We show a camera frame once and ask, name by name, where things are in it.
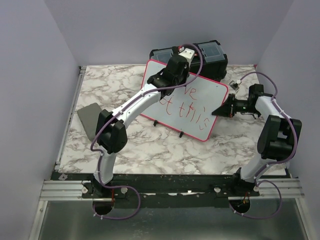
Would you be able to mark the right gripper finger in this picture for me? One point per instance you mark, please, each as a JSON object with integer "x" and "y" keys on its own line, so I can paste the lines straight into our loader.
{"x": 226, "y": 107}
{"x": 219, "y": 112}

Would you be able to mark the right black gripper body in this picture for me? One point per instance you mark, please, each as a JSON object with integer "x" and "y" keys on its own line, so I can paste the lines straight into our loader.
{"x": 241, "y": 106}

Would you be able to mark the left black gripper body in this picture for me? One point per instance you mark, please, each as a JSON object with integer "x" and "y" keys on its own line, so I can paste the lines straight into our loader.
{"x": 182, "y": 80}

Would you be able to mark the pink framed whiteboard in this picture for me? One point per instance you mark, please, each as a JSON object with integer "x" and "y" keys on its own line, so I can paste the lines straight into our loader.
{"x": 189, "y": 109}

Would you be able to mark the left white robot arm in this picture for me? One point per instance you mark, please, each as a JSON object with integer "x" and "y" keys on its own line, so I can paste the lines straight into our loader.
{"x": 111, "y": 130}

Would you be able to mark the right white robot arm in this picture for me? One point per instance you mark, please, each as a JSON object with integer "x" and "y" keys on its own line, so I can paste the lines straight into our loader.
{"x": 278, "y": 140}

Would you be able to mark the black plastic toolbox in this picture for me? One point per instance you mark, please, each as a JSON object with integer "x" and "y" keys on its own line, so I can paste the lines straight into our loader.
{"x": 215, "y": 60}

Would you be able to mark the grey sponge block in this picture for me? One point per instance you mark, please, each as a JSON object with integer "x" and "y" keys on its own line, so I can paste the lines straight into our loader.
{"x": 88, "y": 116}

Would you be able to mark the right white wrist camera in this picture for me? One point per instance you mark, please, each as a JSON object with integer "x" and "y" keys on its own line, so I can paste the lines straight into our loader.
{"x": 235, "y": 85}

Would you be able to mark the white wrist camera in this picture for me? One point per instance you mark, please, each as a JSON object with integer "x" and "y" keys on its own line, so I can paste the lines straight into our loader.
{"x": 188, "y": 54}
{"x": 235, "y": 85}

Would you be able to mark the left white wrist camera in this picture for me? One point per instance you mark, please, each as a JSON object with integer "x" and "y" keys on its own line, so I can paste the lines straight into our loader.
{"x": 188, "y": 54}

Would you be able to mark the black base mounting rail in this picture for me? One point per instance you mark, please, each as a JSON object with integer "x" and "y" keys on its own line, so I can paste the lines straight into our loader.
{"x": 162, "y": 190}

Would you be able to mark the aluminium extrusion frame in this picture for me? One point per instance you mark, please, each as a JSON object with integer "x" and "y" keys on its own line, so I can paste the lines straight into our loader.
{"x": 58, "y": 187}

